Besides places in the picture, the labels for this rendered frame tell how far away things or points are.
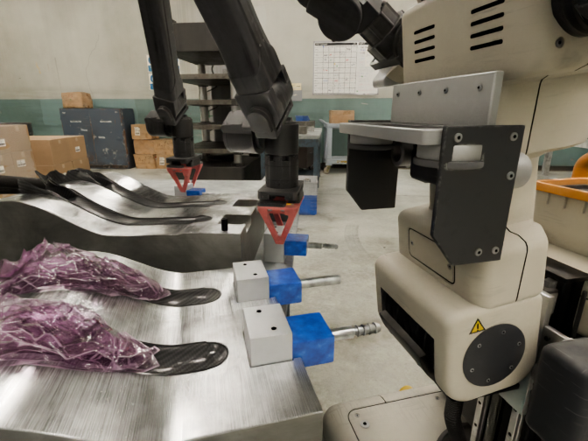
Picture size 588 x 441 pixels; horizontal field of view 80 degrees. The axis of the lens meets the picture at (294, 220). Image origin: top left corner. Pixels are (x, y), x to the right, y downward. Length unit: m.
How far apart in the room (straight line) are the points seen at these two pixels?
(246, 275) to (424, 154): 0.24
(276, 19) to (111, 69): 3.30
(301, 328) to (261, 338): 0.05
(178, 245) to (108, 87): 7.66
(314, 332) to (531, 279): 0.35
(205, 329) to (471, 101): 0.39
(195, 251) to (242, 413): 0.31
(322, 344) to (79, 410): 0.18
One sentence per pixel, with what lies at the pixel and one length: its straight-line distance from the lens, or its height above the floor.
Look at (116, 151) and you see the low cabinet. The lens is 7.59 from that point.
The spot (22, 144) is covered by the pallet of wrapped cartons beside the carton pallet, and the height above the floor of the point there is 0.73.
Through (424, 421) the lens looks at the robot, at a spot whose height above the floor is 0.28.
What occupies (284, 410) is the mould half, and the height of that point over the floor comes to 0.86.
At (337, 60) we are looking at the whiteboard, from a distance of 6.99.
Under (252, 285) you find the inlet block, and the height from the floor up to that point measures 0.87.
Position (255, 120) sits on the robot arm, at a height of 1.05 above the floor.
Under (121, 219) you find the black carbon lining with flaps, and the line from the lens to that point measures 0.67.
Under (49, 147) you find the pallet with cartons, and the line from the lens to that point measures 5.12.
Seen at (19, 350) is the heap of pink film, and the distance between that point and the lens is 0.32.
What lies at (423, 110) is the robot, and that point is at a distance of 0.56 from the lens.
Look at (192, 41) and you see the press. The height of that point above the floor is 1.82.
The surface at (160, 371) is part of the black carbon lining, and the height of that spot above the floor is 0.85.
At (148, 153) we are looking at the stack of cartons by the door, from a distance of 7.42.
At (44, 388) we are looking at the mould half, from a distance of 0.30.
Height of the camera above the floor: 1.06
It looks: 17 degrees down
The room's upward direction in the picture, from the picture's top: straight up
